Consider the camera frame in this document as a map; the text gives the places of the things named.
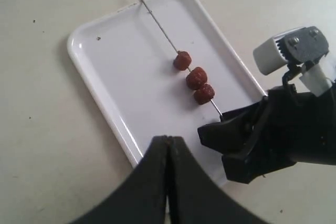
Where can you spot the thin metal skewer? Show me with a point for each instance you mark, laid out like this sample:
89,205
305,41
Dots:
175,49

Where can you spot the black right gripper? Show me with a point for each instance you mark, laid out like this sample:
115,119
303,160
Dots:
299,129

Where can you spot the white plastic tray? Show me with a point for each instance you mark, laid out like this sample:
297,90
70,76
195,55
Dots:
127,64

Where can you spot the brown date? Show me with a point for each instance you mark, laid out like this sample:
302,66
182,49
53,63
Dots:
196,78
204,94
182,60

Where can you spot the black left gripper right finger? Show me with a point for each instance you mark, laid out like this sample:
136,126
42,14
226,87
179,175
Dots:
193,197

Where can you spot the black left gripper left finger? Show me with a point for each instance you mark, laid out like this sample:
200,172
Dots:
141,198

